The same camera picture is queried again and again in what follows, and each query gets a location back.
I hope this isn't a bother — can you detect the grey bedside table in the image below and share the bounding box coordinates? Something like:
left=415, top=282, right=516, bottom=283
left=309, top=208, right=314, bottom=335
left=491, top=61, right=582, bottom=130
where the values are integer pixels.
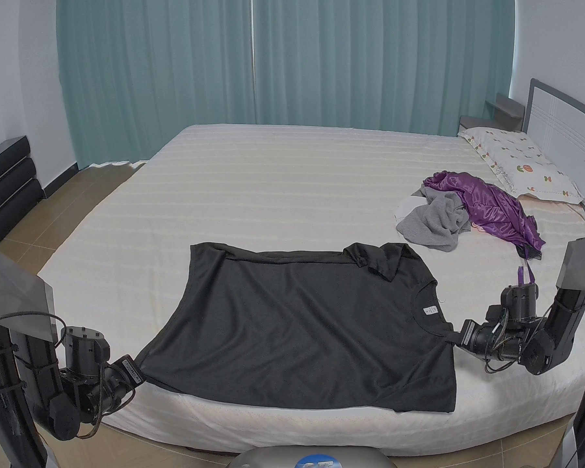
left=458, top=92, right=526, bottom=137

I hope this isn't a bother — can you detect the black T-shirt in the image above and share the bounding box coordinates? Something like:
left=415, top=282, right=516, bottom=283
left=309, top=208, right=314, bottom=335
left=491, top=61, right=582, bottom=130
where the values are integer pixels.
left=134, top=242, right=461, bottom=414

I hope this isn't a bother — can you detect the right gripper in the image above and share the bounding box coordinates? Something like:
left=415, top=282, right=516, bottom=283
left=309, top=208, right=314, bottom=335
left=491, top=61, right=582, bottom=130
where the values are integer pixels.
left=452, top=319, right=499, bottom=360

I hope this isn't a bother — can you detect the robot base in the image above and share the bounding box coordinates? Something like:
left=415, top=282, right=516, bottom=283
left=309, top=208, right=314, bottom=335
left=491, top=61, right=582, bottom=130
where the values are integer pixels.
left=227, top=446, right=393, bottom=468

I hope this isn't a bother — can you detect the bed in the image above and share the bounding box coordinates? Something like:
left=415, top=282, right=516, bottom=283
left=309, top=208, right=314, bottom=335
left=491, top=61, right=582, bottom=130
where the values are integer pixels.
left=34, top=78, right=585, bottom=457

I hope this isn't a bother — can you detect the black cable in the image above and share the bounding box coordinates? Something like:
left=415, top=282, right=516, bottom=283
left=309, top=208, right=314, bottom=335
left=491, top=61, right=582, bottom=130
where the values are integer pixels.
left=0, top=311, right=64, bottom=345

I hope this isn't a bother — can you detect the black chest of drawers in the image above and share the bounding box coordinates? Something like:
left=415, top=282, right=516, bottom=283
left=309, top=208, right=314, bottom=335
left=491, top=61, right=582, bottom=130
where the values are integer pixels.
left=0, top=136, right=45, bottom=247

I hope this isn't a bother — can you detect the purple satin garment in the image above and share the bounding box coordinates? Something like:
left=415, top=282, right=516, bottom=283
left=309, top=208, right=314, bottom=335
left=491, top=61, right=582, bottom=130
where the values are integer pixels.
left=422, top=170, right=547, bottom=286

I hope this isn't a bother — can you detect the grey knit garment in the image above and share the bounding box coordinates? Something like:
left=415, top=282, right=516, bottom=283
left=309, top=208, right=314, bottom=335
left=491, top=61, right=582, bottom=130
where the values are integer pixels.
left=395, top=187, right=471, bottom=253

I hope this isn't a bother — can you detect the white garment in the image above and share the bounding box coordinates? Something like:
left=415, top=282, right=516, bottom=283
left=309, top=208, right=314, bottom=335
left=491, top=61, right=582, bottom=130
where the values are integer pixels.
left=395, top=195, right=427, bottom=223

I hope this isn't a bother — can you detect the white printed pillow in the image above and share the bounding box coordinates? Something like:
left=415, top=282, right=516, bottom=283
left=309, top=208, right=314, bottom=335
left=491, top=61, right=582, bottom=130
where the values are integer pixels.
left=457, top=126, right=585, bottom=206

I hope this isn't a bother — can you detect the blue-green curtain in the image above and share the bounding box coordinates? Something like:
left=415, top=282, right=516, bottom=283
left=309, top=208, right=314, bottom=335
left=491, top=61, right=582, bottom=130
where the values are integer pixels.
left=253, top=0, right=515, bottom=137
left=57, top=0, right=256, bottom=169

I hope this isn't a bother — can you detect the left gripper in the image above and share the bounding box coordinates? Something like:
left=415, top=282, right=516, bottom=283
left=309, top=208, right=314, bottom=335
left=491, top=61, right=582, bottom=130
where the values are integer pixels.
left=100, top=355, right=144, bottom=410

